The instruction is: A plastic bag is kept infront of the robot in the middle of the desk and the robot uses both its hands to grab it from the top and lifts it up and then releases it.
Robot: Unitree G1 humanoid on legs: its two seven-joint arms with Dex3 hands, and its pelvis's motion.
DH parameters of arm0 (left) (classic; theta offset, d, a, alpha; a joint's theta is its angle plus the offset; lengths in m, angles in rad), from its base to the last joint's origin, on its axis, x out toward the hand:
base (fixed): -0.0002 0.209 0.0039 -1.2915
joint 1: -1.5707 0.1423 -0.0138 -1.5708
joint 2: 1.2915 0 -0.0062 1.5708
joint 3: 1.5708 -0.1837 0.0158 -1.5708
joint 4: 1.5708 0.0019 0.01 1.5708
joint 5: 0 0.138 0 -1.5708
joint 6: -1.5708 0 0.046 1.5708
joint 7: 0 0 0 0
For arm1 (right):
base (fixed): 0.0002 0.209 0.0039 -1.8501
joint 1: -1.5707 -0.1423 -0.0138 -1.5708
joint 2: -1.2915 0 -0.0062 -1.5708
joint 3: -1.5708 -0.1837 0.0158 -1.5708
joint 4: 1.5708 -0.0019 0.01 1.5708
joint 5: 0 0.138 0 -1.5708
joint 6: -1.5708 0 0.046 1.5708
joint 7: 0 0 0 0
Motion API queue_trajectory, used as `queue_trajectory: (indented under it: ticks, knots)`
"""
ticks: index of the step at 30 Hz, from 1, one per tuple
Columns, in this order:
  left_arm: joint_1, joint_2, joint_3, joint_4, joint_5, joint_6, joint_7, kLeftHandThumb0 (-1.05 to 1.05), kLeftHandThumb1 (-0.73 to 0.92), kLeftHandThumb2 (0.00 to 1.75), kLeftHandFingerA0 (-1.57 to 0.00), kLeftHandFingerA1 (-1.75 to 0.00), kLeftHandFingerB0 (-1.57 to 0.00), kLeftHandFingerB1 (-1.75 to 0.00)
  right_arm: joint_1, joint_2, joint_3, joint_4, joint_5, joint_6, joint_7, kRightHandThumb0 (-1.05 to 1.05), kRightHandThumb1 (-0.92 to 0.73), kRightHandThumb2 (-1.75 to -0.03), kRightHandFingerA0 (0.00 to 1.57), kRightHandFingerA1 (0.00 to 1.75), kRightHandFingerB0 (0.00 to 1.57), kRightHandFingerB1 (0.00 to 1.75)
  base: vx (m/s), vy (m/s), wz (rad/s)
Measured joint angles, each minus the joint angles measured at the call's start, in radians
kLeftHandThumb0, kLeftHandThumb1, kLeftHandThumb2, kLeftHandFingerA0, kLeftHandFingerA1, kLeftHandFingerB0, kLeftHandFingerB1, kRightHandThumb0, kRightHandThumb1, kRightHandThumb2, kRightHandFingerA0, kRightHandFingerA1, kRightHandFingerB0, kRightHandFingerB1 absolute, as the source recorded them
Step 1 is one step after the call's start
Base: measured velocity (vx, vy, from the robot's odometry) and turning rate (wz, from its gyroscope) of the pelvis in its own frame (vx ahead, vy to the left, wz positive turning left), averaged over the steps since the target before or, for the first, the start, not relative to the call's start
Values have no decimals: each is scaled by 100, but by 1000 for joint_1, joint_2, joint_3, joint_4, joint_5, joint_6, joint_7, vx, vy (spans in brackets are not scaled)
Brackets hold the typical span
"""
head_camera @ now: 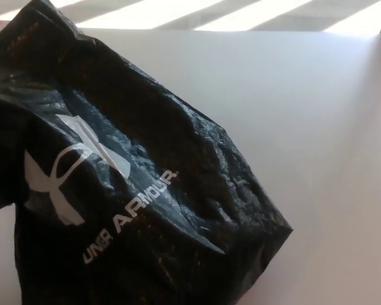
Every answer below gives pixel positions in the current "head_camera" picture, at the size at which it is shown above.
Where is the black Under Armour plastic bag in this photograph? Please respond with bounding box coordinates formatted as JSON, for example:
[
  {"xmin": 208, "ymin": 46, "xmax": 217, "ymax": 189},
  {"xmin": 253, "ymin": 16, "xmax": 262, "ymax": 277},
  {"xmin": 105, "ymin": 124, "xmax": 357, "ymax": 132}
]
[{"xmin": 0, "ymin": 6, "xmax": 295, "ymax": 305}]

